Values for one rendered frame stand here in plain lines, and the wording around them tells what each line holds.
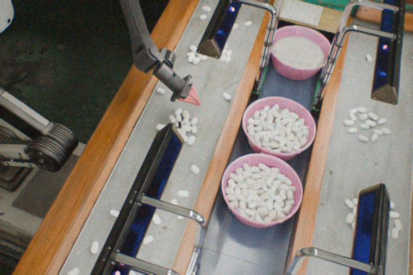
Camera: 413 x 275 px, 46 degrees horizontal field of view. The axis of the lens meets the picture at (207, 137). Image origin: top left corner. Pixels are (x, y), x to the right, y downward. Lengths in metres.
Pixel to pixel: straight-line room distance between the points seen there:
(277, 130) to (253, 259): 0.49
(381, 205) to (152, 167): 0.56
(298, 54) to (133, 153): 0.84
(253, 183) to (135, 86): 0.58
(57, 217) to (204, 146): 0.54
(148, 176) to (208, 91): 0.75
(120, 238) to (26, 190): 0.92
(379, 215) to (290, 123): 0.69
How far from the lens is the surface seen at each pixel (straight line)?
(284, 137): 1.79
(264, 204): 1.60
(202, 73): 1.93
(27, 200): 1.95
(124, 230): 1.12
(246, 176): 1.65
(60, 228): 1.54
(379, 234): 1.21
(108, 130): 1.72
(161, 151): 1.23
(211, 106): 1.82
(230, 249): 1.58
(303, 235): 1.55
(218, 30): 1.57
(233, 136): 1.71
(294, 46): 2.13
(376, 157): 1.83
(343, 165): 1.76
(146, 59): 1.62
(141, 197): 1.14
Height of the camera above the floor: 2.11
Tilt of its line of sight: 53 degrees down
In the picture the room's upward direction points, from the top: 7 degrees clockwise
